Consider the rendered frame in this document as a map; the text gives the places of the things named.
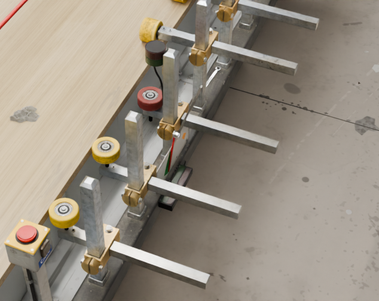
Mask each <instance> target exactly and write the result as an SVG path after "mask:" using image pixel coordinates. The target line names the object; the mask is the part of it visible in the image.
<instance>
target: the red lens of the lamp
mask: <svg viewBox="0 0 379 301"><path fill-rule="evenodd" d="M161 42H162V41H161ZM147 43H148V42H147ZM147 43H146V44H147ZM162 43H164V42H162ZM164 45H165V43H164ZM165 52H166V45H165V49H164V51H162V52H160V53H150V52H149V51H148V50H147V49H146V45H145V55H146V56H147V58H149V59H152V60H159V59H162V58H163V54H164V53H165Z"/></svg>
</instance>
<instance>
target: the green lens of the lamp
mask: <svg viewBox="0 0 379 301"><path fill-rule="evenodd" d="M145 62H146V63H147V64H148V65H150V66H153V67H158V66H162V65H163V58H162V59H161V60H151V59H149V58H147V56H146V55H145Z"/></svg>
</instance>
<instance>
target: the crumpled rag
mask: <svg viewBox="0 0 379 301"><path fill-rule="evenodd" d="M36 110H37V108H35V107H33V106H26V107H23V108H21V110H17V111H15V112H14V114H13V115H12V116H10V121H15V122H19V123H22V122H23V121H30V122H35V121H37V119H38V118H39V117H40V116H39V115H38V114H37V113H35V111H36Z"/></svg>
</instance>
